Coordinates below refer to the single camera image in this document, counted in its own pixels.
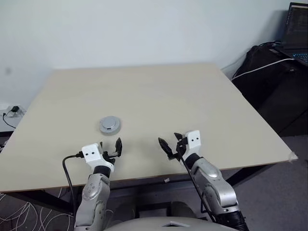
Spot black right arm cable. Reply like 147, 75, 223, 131
178, 151, 217, 223

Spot white power strip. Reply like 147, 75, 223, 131
0, 104, 26, 118

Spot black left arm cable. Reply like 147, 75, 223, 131
62, 151, 84, 216

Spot black fabric bag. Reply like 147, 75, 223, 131
232, 45, 308, 138

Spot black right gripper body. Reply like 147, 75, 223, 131
176, 136, 190, 157

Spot black laptop cable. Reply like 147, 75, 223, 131
258, 41, 282, 51

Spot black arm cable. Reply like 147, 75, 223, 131
178, 151, 217, 223
62, 151, 84, 216

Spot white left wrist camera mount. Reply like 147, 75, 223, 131
81, 143, 115, 173

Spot white cable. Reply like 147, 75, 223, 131
232, 57, 295, 80

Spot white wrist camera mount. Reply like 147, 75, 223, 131
81, 143, 115, 173
183, 129, 202, 157

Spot black laptop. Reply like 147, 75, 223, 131
280, 2, 308, 65

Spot silver robot torso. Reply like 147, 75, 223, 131
103, 216, 217, 231

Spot black adapter cable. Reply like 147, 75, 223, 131
2, 112, 15, 128

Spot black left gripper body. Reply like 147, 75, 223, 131
102, 151, 121, 160

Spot silver round motor lid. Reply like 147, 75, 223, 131
99, 115, 121, 132

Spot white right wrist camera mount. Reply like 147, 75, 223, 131
183, 129, 202, 157

